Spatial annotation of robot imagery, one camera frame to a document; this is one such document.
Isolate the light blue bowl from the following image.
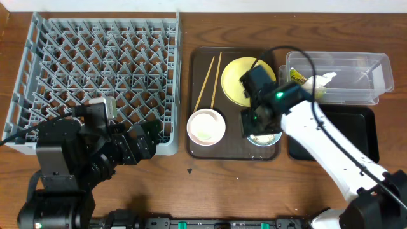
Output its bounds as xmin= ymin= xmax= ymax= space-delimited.
xmin=247 ymin=132 xmax=282 ymax=147

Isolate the white pink shallow bowl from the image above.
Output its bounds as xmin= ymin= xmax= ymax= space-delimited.
xmin=186 ymin=109 xmax=226 ymax=146

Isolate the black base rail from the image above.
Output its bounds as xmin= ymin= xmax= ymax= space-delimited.
xmin=89 ymin=209 xmax=311 ymax=229

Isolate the grey plastic dishwasher rack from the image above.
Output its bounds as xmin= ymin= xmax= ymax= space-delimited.
xmin=1 ymin=13 xmax=182 ymax=156

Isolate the green yellow wrapper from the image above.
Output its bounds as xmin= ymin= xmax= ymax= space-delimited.
xmin=289 ymin=67 xmax=308 ymax=85

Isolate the dark brown serving tray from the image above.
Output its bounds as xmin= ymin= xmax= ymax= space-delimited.
xmin=186 ymin=47 xmax=281 ymax=161

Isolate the clear plastic waste bin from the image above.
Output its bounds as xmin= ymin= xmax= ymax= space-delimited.
xmin=278 ymin=51 xmax=395 ymax=106

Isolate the black rectangular tray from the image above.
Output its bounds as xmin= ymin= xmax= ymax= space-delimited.
xmin=287 ymin=102 xmax=380 ymax=163

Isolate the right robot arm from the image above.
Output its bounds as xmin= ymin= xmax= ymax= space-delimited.
xmin=239 ymin=66 xmax=406 ymax=228

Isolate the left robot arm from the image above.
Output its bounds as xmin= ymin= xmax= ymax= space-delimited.
xmin=17 ymin=106 xmax=160 ymax=228

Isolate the yellow round plate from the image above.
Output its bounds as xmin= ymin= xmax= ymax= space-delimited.
xmin=221 ymin=57 xmax=256 ymax=107

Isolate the white tissue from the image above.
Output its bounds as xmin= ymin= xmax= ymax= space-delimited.
xmin=302 ymin=72 xmax=337 ymax=99

